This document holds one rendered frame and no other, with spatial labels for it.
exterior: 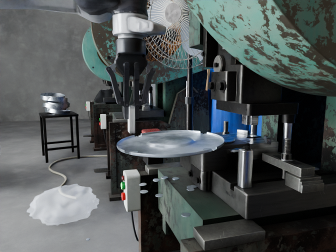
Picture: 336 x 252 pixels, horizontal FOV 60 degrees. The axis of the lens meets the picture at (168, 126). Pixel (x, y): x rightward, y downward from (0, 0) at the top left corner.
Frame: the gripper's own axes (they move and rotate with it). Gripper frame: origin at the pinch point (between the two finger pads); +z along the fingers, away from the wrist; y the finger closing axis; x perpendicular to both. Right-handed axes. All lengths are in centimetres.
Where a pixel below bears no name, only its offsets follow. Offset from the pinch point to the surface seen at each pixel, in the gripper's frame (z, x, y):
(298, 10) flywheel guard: -18, 47, -11
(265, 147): 8.0, 6.9, -36.4
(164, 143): 6.0, 4.1, -7.9
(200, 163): 12.3, 3.2, -18.4
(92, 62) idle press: -30, -304, 0
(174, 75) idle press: -13, -131, -53
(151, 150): 6.9, 7.4, -3.7
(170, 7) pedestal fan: -47, -76, -33
